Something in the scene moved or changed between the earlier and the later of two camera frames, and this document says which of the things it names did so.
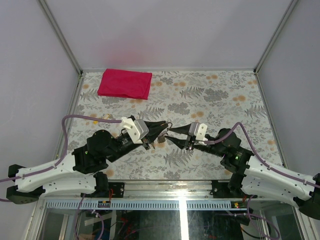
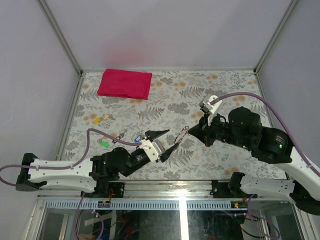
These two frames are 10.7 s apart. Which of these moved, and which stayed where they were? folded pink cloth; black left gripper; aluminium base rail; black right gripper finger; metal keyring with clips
Moved: black left gripper; black right gripper finger; metal keyring with clips
Stayed: folded pink cloth; aluminium base rail
